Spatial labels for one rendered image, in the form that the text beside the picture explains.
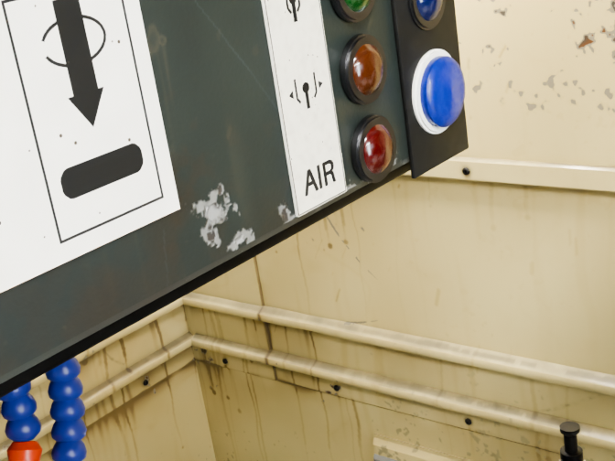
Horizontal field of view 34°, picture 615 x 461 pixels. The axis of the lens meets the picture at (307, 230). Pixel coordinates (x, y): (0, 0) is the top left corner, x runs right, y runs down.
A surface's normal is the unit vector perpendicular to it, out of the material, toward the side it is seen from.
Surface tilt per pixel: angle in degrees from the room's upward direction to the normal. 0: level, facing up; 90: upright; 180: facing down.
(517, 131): 90
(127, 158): 90
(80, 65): 90
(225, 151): 90
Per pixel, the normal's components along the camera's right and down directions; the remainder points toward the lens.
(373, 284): -0.64, 0.31
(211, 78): 0.77, 0.11
